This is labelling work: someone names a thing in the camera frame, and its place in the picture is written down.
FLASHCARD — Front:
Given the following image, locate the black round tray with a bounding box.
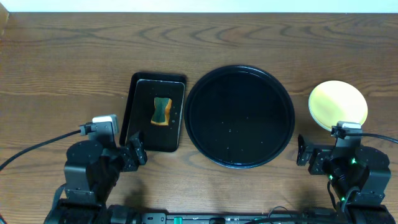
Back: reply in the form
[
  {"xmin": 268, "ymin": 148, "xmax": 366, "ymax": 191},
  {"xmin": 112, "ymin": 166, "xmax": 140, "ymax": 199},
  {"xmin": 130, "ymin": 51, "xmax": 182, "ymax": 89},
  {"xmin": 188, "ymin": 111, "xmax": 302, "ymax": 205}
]
[{"xmin": 184, "ymin": 65, "xmax": 295, "ymax": 169}]

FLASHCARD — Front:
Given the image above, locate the orange green scrub sponge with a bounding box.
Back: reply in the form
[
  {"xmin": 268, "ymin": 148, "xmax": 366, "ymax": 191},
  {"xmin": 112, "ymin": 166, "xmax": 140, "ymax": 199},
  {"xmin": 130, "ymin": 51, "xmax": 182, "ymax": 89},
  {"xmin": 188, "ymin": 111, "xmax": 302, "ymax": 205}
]
[{"xmin": 150, "ymin": 97, "xmax": 172, "ymax": 126}]

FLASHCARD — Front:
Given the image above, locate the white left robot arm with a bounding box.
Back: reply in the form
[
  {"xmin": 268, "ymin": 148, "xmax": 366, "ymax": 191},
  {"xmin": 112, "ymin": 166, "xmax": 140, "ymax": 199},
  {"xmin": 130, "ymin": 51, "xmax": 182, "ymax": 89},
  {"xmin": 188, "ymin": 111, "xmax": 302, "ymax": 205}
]
[{"xmin": 44, "ymin": 132, "xmax": 147, "ymax": 224}]

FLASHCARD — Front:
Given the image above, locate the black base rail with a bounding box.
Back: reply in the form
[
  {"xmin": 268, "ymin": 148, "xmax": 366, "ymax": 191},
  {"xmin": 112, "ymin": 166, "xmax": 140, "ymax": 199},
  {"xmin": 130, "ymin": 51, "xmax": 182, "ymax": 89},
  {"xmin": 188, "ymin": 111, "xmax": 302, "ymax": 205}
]
[{"xmin": 109, "ymin": 205, "xmax": 340, "ymax": 224}]

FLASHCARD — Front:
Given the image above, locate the black rectangular tray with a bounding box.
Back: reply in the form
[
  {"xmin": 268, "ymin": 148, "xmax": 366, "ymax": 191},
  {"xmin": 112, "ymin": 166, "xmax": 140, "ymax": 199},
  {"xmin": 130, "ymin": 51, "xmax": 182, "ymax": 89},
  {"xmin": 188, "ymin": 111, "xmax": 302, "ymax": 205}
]
[{"xmin": 119, "ymin": 72, "xmax": 187, "ymax": 152}]

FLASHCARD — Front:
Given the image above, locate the yellow plate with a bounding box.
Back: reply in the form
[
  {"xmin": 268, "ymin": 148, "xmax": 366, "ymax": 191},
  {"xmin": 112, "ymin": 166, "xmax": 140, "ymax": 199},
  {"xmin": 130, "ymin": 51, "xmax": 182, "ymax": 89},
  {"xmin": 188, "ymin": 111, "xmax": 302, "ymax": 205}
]
[{"xmin": 308, "ymin": 80, "xmax": 368, "ymax": 131}]

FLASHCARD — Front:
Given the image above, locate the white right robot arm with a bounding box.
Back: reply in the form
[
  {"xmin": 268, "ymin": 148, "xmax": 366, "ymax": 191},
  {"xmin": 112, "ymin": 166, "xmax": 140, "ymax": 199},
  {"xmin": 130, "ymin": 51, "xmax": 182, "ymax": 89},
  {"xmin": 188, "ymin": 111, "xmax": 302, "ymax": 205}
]
[{"xmin": 297, "ymin": 135, "xmax": 396, "ymax": 224}]

